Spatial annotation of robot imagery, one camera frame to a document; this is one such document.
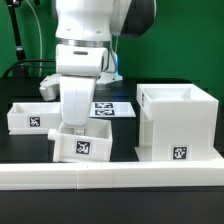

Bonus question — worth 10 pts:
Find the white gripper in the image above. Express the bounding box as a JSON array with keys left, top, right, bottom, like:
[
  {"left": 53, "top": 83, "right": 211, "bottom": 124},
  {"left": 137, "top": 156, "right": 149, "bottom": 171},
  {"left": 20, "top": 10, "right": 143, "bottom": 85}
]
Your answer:
[{"left": 60, "top": 75, "right": 96, "bottom": 127}]

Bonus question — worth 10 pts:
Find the white front drawer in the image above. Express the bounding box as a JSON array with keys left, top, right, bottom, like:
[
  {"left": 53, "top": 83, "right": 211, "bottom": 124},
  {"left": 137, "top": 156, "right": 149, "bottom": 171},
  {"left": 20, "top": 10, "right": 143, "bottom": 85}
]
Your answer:
[{"left": 48, "top": 118, "right": 113, "bottom": 162}]

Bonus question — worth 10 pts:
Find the white drawer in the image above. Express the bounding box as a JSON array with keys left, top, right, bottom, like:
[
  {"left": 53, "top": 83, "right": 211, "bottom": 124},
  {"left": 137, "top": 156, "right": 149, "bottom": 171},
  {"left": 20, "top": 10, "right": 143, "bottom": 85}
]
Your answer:
[
  {"left": 48, "top": 118, "right": 113, "bottom": 162},
  {"left": 7, "top": 102, "right": 61, "bottom": 135}
]

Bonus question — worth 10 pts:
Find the white drawer cabinet box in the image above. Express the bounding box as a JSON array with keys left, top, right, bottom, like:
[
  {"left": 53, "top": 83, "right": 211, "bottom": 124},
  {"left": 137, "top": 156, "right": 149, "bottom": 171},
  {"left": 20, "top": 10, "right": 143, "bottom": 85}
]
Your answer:
[{"left": 136, "top": 84, "right": 221, "bottom": 162}]

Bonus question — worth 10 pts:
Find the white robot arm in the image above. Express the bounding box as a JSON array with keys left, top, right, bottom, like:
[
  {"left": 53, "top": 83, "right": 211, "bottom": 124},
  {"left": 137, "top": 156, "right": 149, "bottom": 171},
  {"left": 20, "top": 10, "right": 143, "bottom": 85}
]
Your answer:
[{"left": 56, "top": 0, "right": 156, "bottom": 128}]

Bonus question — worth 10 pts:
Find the white marker tag sheet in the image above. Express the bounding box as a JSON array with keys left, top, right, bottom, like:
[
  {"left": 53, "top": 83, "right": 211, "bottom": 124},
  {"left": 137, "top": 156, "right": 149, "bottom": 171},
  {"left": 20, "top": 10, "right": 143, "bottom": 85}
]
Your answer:
[{"left": 90, "top": 102, "right": 135, "bottom": 118}]

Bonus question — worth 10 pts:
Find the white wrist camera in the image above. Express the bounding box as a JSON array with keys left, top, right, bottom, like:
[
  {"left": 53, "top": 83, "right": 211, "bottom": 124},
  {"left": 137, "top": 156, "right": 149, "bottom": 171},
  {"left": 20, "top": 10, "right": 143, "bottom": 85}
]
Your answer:
[{"left": 39, "top": 74, "right": 61, "bottom": 101}]

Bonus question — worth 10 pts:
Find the white thin cable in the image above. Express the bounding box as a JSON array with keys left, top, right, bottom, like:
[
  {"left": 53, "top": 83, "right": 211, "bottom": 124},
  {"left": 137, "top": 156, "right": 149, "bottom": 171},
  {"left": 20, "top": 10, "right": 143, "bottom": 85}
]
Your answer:
[{"left": 25, "top": 0, "right": 44, "bottom": 78}]

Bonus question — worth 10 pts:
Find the black cable at base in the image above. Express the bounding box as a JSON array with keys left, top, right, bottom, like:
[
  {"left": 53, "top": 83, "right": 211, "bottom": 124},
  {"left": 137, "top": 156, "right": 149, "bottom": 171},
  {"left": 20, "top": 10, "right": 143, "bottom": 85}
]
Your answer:
[{"left": 2, "top": 58, "right": 58, "bottom": 78}]

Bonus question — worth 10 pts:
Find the black camera stand pole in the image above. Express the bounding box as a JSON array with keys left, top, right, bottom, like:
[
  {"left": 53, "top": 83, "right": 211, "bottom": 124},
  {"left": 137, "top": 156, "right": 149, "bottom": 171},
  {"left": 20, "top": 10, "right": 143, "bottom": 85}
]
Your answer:
[{"left": 4, "top": 0, "right": 31, "bottom": 80}]

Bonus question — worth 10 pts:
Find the white L-shaped fence wall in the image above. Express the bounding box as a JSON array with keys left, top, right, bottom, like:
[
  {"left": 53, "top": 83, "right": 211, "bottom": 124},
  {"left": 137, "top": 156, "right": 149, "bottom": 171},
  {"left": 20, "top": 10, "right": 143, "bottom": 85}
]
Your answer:
[{"left": 0, "top": 159, "right": 224, "bottom": 190}]

